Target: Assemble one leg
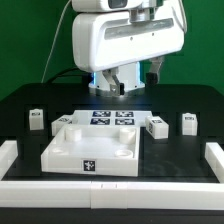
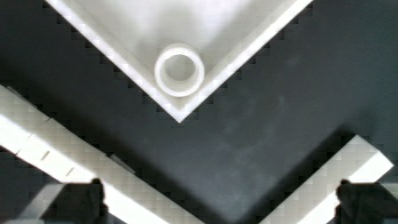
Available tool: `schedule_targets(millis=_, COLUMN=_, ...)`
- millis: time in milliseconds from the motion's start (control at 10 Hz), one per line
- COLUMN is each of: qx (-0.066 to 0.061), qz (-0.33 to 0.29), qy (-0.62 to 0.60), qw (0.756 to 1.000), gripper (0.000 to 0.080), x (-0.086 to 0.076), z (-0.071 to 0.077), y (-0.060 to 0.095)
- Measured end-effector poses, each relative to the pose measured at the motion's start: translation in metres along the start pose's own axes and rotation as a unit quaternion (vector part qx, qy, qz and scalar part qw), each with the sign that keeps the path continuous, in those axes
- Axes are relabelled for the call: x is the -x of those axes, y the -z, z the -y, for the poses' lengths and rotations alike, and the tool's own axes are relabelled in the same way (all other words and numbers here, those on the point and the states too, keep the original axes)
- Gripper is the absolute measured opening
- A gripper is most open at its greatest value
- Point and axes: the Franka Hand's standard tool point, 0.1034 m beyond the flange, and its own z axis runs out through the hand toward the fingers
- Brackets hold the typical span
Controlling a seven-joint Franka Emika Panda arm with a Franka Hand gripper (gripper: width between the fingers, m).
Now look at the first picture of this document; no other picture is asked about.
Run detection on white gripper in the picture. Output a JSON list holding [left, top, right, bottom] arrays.
[[72, 4, 184, 96]]

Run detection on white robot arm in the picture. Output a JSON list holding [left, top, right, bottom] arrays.
[[72, 0, 187, 96]]

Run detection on white obstacle fence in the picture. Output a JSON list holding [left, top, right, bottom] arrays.
[[0, 141, 224, 211]]

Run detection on black cable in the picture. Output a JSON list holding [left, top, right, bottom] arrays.
[[46, 67, 88, 84]]

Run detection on white marker base plate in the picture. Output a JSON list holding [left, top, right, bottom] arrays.
[[72, 110, 152, 126]]

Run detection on white cable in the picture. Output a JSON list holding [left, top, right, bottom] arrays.
[[40, 0, 73, 84]]

